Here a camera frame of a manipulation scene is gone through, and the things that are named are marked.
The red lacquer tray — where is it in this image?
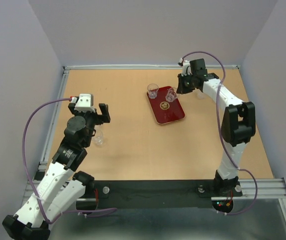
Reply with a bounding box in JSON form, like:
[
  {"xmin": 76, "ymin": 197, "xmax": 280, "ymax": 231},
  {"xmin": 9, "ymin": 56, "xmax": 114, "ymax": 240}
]
[{"xmin": 146, "ymin": 86, "xmax": 185, "ymax": 125}]

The right aluminium front rail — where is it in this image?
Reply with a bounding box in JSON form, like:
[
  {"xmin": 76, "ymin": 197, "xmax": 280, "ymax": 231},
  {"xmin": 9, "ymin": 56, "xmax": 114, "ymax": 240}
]
[{"xmin": 234, "ymin": 178, "xmax": 286, "ymax": 223}]

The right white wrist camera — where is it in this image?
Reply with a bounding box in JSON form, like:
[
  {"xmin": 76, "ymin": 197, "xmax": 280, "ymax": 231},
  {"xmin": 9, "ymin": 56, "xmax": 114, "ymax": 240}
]
[{"xmin": 178, "ymin": 58, "xmax": 192, "ymax": 76}]

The left aluminium side rail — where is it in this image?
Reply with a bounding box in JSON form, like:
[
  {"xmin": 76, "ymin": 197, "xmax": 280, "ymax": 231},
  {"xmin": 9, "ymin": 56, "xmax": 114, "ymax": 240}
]
[{"xmin": 22, "ymin": 69, "xmax": 70, "ymax": 198}]

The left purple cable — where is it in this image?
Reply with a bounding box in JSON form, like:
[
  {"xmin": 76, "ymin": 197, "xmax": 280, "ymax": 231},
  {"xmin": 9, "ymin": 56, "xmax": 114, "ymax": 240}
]
[{"xmin": 22, "ymin": 97, "xmax": 118, "ymax": 224}]

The aluminium table edge rail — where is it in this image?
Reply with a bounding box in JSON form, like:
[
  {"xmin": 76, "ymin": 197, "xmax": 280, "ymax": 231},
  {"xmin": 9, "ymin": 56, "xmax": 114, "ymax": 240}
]
[{"xmin": 62, "ymin": 64, "xmax": 240, "ymax": 71}]

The clear glass near left arm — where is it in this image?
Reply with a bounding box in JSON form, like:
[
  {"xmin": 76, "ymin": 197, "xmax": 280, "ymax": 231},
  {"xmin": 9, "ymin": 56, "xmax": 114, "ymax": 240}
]
[{"xmin": 92, "ymin": 125, "xmax": 105, "ymax": 147}]

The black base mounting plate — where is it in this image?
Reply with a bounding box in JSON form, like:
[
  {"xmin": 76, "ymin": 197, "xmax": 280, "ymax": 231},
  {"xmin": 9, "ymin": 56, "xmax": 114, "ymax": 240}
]
[{"xmin": 75, "ymin": 179, "xmax": 243, "ymax": 210}]

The clear faceted glass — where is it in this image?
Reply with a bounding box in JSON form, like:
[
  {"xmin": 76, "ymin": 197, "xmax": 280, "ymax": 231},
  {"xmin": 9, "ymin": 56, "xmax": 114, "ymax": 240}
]
[{"xmin": 147, "ymin": 83, "xmax": 159, "ymax": 100}]

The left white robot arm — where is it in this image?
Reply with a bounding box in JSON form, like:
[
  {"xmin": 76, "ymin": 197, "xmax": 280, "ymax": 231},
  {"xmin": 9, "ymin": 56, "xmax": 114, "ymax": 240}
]
[{"xmin": 2, "ymin": 103, "xmax": 110, "ymax": 240}]

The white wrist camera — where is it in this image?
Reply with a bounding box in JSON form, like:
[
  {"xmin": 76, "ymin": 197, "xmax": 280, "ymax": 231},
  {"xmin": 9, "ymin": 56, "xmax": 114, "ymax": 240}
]
[
  {"xmin": 178, "ymin": 58, "xmax": 192, "ymax": 76},
  {"xmin": 74, "ymin": 93, "xmax": 95, "ymax": 112}
]

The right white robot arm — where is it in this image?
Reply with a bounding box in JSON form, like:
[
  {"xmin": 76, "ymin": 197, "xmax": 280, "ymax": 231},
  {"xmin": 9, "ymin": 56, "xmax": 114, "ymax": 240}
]
[{"xmin": 177, "ymin": 58, "xmax": 256, "ymax": 195}]

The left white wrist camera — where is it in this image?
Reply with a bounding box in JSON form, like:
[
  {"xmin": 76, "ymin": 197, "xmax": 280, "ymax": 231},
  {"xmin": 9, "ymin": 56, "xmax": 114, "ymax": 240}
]
[{"xmin": 74, "ymin": 93, "xmax": 95, "ymax": 112}]

